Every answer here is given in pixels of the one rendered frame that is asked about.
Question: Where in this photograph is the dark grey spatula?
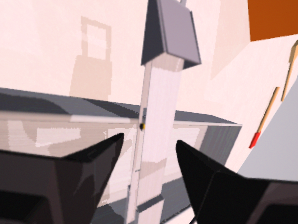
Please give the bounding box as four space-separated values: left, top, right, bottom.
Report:
189 216 196 224

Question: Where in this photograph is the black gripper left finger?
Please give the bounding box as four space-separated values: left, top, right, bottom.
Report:
0 133 124 224

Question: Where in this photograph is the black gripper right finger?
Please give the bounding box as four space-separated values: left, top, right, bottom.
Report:
175 140 298 224

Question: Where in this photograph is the grey roasting tin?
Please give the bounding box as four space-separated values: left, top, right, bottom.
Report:
0 87 243 224

